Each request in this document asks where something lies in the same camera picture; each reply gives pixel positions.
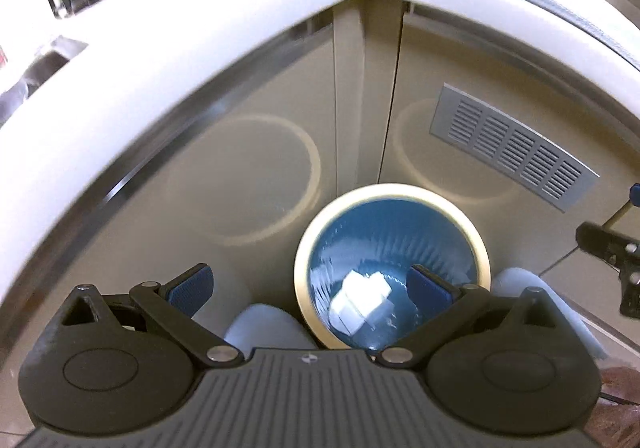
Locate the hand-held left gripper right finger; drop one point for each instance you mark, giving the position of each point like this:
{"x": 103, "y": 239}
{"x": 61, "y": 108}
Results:
{"x": 427, "y": 285}

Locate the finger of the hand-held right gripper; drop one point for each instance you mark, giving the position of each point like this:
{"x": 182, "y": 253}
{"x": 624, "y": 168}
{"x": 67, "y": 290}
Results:
{"x": 635, "y": 195}
{"x": 602, "y": 242}

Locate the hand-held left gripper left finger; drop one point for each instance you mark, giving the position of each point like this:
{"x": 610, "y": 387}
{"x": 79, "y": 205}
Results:
{"x": 192, "y": 285}

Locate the blue bin liner bag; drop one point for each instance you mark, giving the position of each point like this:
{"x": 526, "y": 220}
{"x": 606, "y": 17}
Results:
{"x": 380, "y": 238}

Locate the crumpled white tissue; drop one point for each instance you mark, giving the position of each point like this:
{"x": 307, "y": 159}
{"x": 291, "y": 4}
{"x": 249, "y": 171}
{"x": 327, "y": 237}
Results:
{"x": 362, "y": 300}

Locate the silver cabinet vent grille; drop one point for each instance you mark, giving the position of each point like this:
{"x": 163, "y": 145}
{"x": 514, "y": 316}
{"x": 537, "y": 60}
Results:
{"x": 515, "y": 150}

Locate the white round trash bin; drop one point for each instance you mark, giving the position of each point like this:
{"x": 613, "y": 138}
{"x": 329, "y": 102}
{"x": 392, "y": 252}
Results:
{"x": 300, "y": 273}

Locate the beige cabinet door with vent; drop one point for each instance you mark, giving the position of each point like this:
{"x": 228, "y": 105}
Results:
{"x": 420, "y": 78}

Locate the light blue fuzzy slipper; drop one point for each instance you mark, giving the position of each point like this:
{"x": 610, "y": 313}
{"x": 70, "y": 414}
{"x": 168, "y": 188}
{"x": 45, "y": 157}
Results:
{"x": 520, "y": 280}
{"x": 267, "y": 328}

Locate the brown fuzzy cloth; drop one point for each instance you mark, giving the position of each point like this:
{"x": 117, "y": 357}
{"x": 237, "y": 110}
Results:
{"x": 622, "y": 423}

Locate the plain beige cabinet door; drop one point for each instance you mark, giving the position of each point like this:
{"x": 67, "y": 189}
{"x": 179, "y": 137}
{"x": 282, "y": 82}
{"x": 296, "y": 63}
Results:
{"x": 225, "y": 138}

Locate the beige corner cabinet post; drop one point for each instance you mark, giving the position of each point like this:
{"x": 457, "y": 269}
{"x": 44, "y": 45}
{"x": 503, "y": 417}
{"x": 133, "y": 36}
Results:
{"x": 365, "y": 93}

